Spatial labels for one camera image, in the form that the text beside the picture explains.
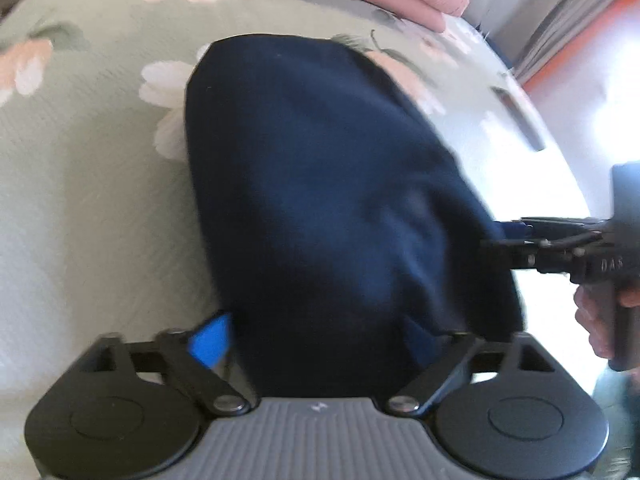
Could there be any person's right hand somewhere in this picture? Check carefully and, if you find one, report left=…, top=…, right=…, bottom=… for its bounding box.
left=573, top=284, right=640, bottom=361

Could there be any grey curtain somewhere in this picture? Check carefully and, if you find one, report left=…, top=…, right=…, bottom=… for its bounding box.
left=492, top=0, right=628, bottom=81

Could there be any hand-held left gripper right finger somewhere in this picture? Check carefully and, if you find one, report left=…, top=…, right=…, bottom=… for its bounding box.
left=386, top=316, right=557, bottom=417

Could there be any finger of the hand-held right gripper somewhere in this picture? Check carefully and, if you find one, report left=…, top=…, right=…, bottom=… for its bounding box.
left=479, top=232, right=603, bottom=276
left=492, top=216, right=610, bottom=236

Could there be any navy hoodie with white stripes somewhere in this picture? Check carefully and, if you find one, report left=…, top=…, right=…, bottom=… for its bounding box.
left=184, top=34, right=525, bottom=398

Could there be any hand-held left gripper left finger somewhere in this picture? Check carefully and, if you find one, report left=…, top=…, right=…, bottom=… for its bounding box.
left=80, top=311, right=254, bottom=416

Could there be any green floral bed sheet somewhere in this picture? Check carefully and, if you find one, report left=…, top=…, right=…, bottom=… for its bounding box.
left=0, top=0, right=593, bottom=480

